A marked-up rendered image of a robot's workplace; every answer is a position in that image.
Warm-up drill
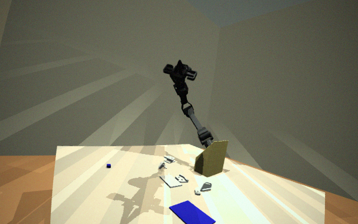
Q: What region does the blue flat rectangular plate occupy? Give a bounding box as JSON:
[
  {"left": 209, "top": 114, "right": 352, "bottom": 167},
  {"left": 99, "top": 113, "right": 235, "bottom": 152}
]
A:
[{"left": 169, "top": 200, "right": 216, "bottom": 224}]

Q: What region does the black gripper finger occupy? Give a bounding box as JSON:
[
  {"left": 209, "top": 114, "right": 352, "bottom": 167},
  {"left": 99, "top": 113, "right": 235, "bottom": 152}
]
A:
[
  {"left": 179, "top": 60, "right": 187, "bottom": 75},
  {"left": 172, "top": 60, "right": 180, "bottom": 73}
]

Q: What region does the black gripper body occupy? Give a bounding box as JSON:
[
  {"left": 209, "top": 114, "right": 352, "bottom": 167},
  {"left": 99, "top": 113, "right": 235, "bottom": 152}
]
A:
[{"left": 163, "top": 64, "right": 197, "bottom": 84}]

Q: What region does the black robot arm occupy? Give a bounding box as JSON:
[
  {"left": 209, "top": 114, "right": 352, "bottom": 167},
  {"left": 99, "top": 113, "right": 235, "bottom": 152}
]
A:
[{"left": 169, "top": 64, "right": 214, "bottom": 148}]

